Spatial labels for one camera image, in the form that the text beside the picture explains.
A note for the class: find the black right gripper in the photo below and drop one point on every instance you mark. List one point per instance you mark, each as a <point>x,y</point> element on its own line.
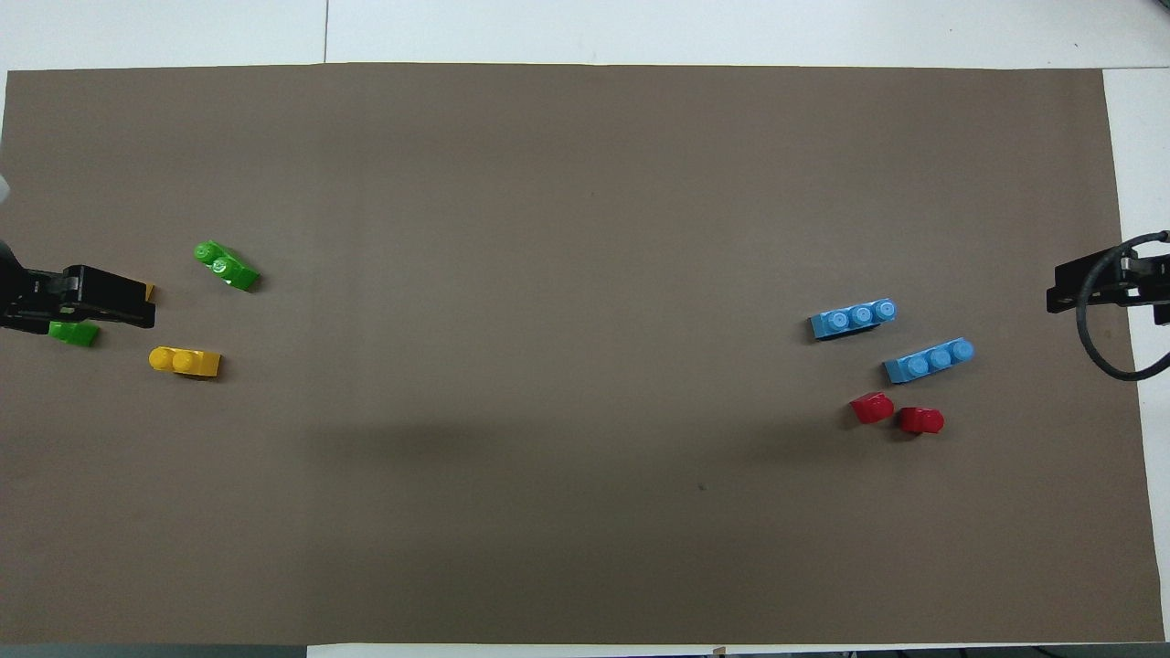
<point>1147,274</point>

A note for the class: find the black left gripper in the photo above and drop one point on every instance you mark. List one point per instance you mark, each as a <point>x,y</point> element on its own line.
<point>37,297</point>

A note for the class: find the green two-stud toy brick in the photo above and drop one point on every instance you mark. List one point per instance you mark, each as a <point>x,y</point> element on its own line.
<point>227,265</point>
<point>75,334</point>

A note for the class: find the blue three-stud toy brick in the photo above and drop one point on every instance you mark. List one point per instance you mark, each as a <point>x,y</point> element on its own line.
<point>854,319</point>
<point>929,360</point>

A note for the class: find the red one-stud toy brick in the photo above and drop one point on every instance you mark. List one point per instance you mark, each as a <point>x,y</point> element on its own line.
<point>921,420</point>
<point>872,408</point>

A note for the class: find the brown paper table mat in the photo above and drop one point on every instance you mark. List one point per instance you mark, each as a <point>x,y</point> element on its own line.
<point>585,228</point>

